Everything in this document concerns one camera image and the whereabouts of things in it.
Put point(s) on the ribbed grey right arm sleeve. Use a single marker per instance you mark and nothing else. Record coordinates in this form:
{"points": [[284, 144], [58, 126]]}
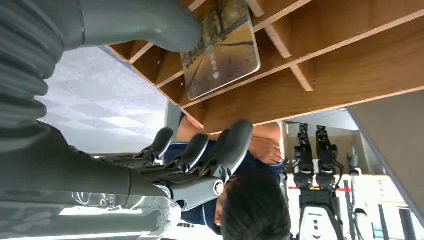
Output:
{"points": [[20, 66]]}

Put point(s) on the wooden slotted card rack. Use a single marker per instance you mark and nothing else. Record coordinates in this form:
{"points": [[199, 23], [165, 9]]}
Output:
{"points": [[331, 66]]}

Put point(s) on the white robot with black joints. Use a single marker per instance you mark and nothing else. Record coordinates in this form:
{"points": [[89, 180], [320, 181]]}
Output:
{"points": [[359, 215]]}

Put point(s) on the black and white humanoid robot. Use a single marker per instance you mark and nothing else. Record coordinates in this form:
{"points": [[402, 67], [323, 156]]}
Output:
{"points": [[319, 198]]}

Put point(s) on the red tape strip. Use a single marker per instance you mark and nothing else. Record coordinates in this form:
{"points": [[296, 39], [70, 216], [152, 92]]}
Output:
{"points": [[344, 190]]}

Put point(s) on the person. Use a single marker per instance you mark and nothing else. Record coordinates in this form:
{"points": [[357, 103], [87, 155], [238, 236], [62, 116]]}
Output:
{"points": [[258, 212]]}

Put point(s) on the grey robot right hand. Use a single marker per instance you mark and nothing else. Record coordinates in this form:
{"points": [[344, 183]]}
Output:
{"points": [[82, 172]]}

